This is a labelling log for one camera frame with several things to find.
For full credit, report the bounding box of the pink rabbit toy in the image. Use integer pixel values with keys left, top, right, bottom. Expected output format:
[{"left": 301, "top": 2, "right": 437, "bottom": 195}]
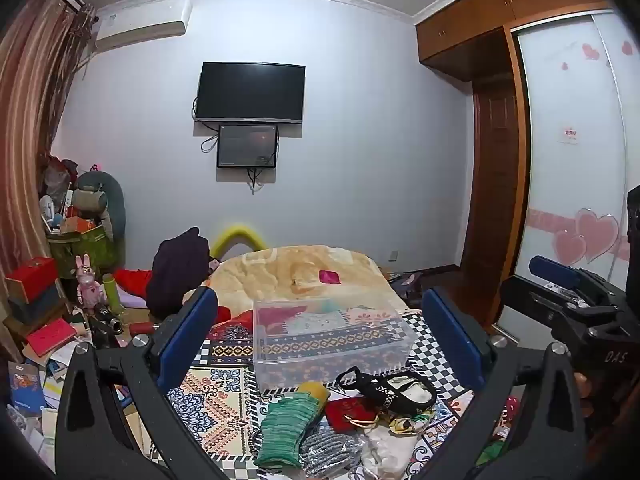
[{"left": 74, "top": 254, "right": 103, "bottom": 309}]

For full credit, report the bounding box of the beige fleece blanket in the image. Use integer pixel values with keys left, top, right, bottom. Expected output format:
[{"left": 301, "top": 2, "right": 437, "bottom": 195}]
[{"left": 207, "top": 245, "right": 411, "bottom": 322}]

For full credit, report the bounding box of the brown striped curtain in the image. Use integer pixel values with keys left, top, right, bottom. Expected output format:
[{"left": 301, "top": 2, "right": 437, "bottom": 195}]
[{"left": 0, "top": 0, "right": 96, "bottom": 311}]

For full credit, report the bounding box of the wooden overhead cabinet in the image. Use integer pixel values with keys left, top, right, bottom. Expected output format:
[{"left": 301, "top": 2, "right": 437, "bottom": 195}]
[{"left": 415, "top": 0, "right": 616, "bottom": 83}]

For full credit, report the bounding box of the green knitted sock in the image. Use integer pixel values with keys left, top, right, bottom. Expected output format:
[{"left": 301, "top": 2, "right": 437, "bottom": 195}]
[{"left": 253, "top": 392, "right": 321, "bottom": 471}]

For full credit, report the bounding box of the black cylindrical device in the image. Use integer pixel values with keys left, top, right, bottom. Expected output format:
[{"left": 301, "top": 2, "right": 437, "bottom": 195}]
[{"left": 89, "top": 302, "right": 123, "bottom": 337}]

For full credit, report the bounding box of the white wardrobe door with hearts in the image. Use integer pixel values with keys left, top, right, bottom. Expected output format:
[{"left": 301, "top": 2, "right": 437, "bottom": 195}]
[{"left": 500, "top": 10, "right": 640, "bottom": 331}]

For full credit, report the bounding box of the yellow knitted item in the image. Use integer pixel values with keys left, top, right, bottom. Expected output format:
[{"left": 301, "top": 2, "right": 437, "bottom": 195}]
[{"left": 298, "top": 381, "right": 331, "bottom": 406}]

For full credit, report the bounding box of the dark purple garment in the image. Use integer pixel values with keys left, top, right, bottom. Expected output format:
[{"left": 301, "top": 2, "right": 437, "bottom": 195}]
[{"left": 146, "top": 227, "right": 211, "bottom": 322}]

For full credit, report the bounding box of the wall-mounted black television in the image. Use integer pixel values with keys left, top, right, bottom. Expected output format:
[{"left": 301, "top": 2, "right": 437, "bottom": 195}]
[{"left": 194, "top": 61, "right": 307, "bottom": 125}]

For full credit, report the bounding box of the red drawstring pouch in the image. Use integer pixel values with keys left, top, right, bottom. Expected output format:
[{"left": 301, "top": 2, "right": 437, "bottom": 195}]
[{"left": 325, "top": 397, "right": 383, "bottom": 433}]

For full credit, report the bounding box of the red cloth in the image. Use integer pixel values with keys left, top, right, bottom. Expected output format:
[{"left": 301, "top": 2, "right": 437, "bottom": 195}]
[{"left": 114, "top": 268, "right": 153, "bottom": 298}]

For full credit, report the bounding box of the white cloth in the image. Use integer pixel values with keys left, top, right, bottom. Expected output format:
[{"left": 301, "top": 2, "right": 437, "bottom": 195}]
[{"left": 357, "top": 422, "right": 426, "bottom": 480}]

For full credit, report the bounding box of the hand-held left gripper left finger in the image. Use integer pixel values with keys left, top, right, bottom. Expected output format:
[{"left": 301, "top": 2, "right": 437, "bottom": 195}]
[{"left": 54, "top": 285, "right": 236, "bottom": 480}]

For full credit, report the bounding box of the pile of papers and booklets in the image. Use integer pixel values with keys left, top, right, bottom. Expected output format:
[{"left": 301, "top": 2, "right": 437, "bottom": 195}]
[{"left": 9, "top": 340, "right": 96, "bottom": 461}]

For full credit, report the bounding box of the clear plastic storage box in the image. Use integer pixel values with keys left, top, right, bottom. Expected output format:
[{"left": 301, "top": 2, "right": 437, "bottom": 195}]
[{"left": 252, "top": 297, "right": 416, "bottom": 393}]

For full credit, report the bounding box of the green bottle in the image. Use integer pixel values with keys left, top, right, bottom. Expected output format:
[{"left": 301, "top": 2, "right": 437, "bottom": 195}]
[{"left": 101, "top": 273, "right": 126, "bottom": 317}]

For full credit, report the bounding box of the floral patterned cloth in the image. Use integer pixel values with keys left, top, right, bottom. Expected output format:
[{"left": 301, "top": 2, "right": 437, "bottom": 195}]
[{"left": 390, "top": 407, "right": 437, "bottom": 436}]

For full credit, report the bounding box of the red box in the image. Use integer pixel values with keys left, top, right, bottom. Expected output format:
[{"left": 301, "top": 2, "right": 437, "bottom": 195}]
[{"left": 5, "top": 256, "right": 60, "bottom": 301}]

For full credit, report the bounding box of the grey curved pillow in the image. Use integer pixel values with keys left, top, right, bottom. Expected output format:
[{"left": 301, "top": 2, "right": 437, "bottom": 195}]
[{"left": 74, "top": 170, "right": 127, "bottom": 241}]

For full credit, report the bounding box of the white air conditioner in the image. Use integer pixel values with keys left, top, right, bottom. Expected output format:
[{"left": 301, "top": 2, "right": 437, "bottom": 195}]
[{"left": 92, "top": 0, "right": 193, "bottom": 53}]

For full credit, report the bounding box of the red book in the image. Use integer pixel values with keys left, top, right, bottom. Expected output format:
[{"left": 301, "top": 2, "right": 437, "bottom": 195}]
[{"left": 25, "top": 317, "right": 78, "bottom": 358}]

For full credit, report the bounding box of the small black monitor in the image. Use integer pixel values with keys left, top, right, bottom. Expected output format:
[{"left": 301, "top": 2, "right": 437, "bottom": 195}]
[{"left": 216, "top": 122, "right": 279, "bottom": 170}]

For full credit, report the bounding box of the dark grey box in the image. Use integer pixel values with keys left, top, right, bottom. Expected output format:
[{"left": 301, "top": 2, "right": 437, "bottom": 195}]
[{"left": 7, "top": 285, "right": 65, "bottom": 323}]

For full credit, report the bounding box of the grey striped knitted cloth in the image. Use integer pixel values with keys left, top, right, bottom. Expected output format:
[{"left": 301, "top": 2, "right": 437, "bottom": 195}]
[{"left": 297, "top": 427, "right": 366, "bottom": 478}]

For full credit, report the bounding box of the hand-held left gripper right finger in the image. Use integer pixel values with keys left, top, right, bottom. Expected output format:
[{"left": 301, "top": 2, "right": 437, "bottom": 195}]
[{"left": 415, "top": 286, "right": 590, "bottom": 480}]

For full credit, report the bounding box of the yellow foam arch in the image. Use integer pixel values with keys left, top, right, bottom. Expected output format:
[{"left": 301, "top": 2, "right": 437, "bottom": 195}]
[{"left": 209, "top": 225, "right": 268, "bottom": 261}]

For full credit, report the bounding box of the green cardboard box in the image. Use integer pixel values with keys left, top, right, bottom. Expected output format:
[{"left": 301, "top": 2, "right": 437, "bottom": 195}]
[{"left": 47, "top": 225, "right": 118, "bottom": 279}]

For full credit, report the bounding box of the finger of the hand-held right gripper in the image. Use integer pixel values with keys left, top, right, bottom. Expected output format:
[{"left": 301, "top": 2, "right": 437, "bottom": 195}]
[
  {"left": 529, "top": 255, "right": 583, "bottom": 288},
  {"left": 500, "top": 274, "right": 576, "bottom": 333}
]

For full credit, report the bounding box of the brown wooden door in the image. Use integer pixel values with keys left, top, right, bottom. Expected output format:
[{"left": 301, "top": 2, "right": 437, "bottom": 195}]
[{"left": 460, "top": 77, "right": 531, "bottom": 331}]

